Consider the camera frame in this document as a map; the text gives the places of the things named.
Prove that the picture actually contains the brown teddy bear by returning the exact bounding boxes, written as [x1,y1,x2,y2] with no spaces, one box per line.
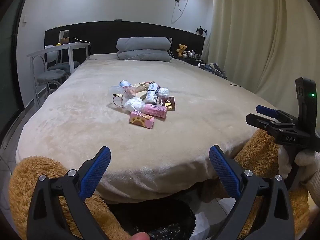
[176,44,188,57]

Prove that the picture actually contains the clear plastic wrapper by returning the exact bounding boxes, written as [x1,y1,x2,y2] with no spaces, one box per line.
[112,94,125,108]

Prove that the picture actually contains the white power cable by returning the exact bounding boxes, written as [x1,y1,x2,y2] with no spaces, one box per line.
[171,0,191,23]

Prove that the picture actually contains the beige plush blanket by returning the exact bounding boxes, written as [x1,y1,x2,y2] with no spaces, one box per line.
[15,54,298,200]

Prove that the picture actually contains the black headboard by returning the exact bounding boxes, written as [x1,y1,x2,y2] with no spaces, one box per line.
[44,20,206,60]

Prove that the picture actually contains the person's right hand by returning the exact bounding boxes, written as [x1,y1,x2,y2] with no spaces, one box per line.
[278,146,320,184]

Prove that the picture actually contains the brown paper bag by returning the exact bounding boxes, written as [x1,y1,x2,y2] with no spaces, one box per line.
[132,81,155,99]

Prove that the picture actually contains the cream curtain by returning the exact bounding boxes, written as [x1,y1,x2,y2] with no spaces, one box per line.
[201,0,320,140]

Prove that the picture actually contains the white table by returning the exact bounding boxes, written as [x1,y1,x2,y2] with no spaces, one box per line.
[27,42,90,103]

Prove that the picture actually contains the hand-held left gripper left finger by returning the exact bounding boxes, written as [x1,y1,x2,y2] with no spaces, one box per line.
[26,146,112,240]

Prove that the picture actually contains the black nightstand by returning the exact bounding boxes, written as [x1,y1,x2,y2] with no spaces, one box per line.
[172,54,208,67]

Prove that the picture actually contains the white-backed chair grey cushion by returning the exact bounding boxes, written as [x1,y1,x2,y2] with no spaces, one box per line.
[44,45,81,73]

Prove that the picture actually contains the grey folded quilt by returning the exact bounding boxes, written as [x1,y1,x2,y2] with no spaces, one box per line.
[117,49,173,62]
[116,37,172,53]

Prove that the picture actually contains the frosted glass door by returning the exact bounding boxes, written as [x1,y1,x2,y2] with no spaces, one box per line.
[0,0,28,140]

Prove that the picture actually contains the brown fuzzy pants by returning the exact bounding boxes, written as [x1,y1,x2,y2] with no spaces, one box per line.
[9,129,312,240]

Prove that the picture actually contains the metal chair grey cushion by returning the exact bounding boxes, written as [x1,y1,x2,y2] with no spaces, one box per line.
[31,54,70,105]

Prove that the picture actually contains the white and wooden box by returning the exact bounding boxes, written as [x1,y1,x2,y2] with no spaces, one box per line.
[59,30,70,44]

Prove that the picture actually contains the pile of clothes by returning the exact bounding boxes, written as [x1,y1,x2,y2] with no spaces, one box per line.
[200,62,227,79]

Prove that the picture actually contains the black trash bin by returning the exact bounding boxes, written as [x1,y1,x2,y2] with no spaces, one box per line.
[107,197,196,240]

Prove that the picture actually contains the pink yellow paw-print box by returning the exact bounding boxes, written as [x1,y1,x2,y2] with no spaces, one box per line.
[129,110,155,130]

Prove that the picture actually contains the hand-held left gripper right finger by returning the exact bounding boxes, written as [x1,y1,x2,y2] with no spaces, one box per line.
[209,144,296,240]

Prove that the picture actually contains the white cloth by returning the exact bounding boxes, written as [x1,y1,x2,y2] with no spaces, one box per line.
[194,197,234,240]

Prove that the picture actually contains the white blue printed packet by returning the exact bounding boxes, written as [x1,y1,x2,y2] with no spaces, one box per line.
[146,83,161,103]

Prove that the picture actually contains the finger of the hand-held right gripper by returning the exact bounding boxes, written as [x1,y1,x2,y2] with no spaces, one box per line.
[246,113,295,141]
[256,104,298,125]

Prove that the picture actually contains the brown snack packet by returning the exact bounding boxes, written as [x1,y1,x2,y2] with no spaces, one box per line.
[159,96,176,111]

